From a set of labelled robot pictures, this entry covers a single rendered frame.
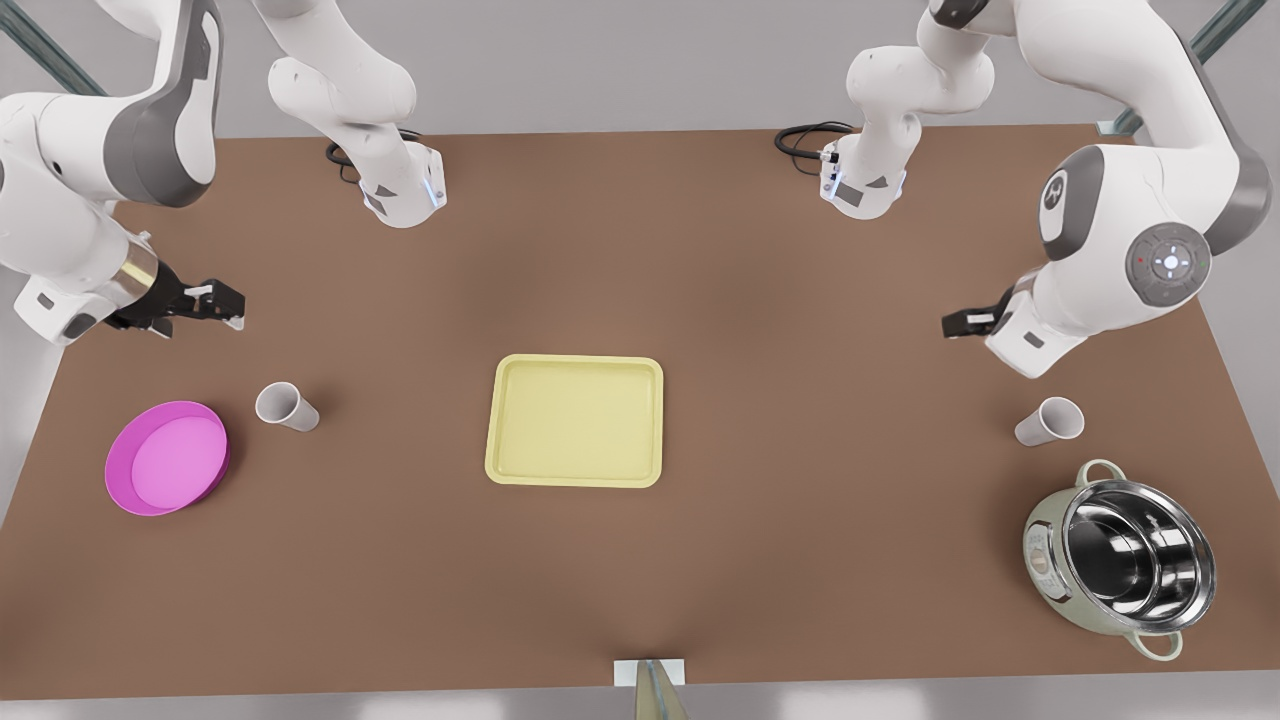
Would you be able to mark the pink round plate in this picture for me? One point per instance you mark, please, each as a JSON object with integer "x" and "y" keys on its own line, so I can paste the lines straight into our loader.
{"x": 168, "y": 458}

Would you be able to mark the yellow rectangular tray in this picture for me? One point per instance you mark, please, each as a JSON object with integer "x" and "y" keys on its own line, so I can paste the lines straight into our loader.
{"x": 575, "y": 421}

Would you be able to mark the white cup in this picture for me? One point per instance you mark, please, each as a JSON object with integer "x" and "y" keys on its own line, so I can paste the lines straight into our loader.
{"x": 1050, "y": 421}
{"x": 286, "y": 406}

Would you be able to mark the silver frame post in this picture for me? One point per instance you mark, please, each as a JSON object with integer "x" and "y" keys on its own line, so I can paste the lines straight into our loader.
{"x": 48, "y": 52}
{"x": 1190, "y": 55}
{"x": 655, "y": 690}

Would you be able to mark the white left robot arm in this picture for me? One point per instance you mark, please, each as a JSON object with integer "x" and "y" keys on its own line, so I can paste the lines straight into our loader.
{"x": 1130, "y": 210}

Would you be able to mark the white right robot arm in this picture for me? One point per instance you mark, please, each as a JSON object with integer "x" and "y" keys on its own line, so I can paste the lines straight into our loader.
{"x": 70, "y": 170}

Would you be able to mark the pale green steel-lined pot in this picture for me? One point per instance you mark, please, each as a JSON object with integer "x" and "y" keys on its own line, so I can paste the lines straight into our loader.
{"x": 1118, "y": 556}

